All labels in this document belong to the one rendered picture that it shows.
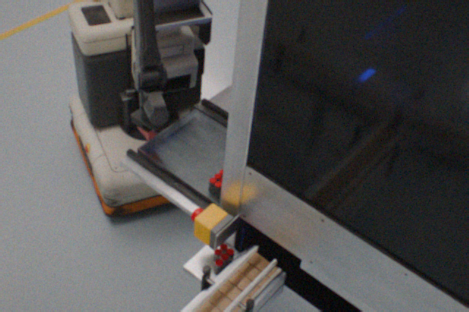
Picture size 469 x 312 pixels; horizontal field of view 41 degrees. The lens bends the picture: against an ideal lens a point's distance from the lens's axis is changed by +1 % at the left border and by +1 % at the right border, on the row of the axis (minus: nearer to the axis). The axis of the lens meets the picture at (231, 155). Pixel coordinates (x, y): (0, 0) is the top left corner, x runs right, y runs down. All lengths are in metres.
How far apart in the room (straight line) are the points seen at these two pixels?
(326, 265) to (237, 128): 0.38
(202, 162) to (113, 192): 0.87
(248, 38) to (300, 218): 0.44
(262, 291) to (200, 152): 0.55
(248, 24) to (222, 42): 2.72
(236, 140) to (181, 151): 0.52
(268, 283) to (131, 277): 1.20
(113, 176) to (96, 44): 0.55
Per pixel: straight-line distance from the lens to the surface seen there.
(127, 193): 2.72
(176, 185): 1.79
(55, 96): 3.54
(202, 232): 1.56
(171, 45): 2.36
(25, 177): 3.12
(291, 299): 1.66
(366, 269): 1.40
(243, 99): 1.33
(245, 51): 1.26
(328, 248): 1.43
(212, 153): 1.92
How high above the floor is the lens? 2.23
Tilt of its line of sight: 45 degrees down
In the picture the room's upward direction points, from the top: 6 degrees clockwise
